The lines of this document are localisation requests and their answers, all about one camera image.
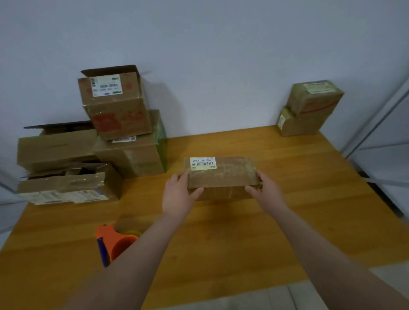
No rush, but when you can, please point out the person's left hand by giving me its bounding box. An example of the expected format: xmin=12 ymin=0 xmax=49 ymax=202
xmin=161 ymin=170 xmax=205 ymax=223

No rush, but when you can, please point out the person's right hand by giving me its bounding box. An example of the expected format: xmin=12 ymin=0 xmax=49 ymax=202
xmin=245 ymin=169 xmax=288 ymax=215

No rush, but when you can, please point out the box barcode label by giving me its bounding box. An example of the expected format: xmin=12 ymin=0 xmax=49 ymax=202
xmin=184 ymin=156 xmax=262 ymax=202

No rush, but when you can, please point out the person's right forearm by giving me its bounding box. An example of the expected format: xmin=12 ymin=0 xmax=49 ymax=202
xmin=268 ymin=204 xmax=409 ymax=310

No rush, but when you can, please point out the stack of cardboard boxes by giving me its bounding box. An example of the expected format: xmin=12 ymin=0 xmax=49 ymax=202
xmin=16 ymin=64 xmax=169 ymax=206

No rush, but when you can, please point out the blue orange tape dispenser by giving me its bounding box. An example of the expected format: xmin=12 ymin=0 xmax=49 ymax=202
xmin=96 ymin=220 xmax=144 ymax=268

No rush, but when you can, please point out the wooden table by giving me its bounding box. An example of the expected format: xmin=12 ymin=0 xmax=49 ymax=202
xmin=0 ymin=125 xmax=409 ymax=310

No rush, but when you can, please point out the person's left forearm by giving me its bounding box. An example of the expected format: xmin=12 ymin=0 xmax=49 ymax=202
xmin=60 ymin=214 xmax=186 ymax=310

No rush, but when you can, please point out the squat red-printed cardboard box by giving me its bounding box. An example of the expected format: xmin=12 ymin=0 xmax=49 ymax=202
xmin=286 ymin=80 xmax=345 ymax=117

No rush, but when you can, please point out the grey metal frame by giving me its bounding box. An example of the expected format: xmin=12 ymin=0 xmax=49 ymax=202
xmin=342 ymin=80 xmax=409 ymax=221

